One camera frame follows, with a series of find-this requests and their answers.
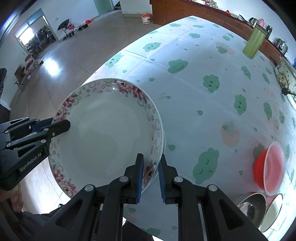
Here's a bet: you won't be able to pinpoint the green door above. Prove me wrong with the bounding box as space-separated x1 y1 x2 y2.
94 0 114 11

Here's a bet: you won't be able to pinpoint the folded baby stroller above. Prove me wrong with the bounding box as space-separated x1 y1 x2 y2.
57 20 78 37

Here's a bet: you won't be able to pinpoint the wooden chair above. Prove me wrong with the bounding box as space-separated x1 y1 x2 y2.
14 65 29 90

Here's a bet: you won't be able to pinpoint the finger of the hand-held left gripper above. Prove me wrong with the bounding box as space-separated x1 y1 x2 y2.
6 119 71 151
0 117 55 142

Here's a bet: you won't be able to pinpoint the person's left forearm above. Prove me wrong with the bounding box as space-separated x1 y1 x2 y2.
0 199 63 241

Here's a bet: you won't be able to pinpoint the pink floral rim plate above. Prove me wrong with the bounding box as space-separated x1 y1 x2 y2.
48 78 164 198

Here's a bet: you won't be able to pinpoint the brown wooden cabinet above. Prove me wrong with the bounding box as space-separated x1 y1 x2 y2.
149 0 281 66

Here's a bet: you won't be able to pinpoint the stainless steel bowl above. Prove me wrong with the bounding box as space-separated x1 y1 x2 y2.
237 191 270 229

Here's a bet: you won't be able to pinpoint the person's left hand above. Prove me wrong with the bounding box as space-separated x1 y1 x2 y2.
7 184 25 214

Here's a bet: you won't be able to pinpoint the window frame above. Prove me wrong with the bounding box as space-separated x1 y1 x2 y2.
14 8 57 56

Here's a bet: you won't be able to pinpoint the green drink bottle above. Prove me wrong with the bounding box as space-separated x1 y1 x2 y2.
242 25 267 59

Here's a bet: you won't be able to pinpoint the white speckled slow cooker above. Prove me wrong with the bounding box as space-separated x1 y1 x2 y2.
275 57 296 103

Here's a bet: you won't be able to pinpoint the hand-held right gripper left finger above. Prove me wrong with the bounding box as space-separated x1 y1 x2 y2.
30 153 145 241

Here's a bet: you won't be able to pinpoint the red plastic bowl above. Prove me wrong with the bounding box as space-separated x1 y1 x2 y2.
253 141 286 195

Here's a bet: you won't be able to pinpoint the person's dark pants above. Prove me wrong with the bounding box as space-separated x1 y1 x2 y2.
121 220 155 241

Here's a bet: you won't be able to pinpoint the plain white bowl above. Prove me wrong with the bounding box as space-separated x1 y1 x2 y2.
258 193 284 233

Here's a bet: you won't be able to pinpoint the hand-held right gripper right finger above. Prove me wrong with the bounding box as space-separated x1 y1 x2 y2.
158 153 265 241

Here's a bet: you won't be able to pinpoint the steel rice cooker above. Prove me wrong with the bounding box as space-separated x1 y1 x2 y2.
273 38 288 55

